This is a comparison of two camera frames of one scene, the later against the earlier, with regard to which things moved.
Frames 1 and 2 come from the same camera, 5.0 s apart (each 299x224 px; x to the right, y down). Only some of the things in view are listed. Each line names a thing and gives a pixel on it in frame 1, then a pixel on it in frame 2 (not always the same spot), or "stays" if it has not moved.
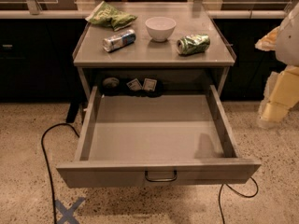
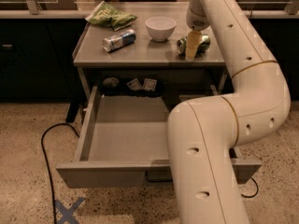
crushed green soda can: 192,44 stays
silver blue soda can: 120,40 stays
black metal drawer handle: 160,180 stays
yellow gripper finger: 280,94 → 193,40
